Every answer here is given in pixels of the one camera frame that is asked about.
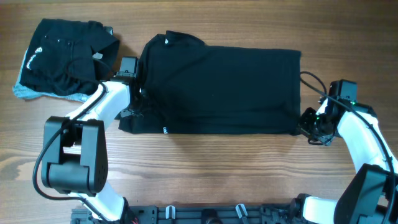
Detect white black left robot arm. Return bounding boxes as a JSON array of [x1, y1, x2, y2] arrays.
[[33, 70, 140, 223]]

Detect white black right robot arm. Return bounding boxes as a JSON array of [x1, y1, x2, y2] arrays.
[[299, 103, 397, 223]]

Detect folded black polo shirt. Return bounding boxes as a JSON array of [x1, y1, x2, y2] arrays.
[[19, 19, 120, 96]]

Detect folded light blue jeans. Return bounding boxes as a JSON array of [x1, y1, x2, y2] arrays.
[[12, 51, 90, 103]]

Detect black t-shirt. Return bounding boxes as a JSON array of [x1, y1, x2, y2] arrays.
[[119, 31, 301, 135]]

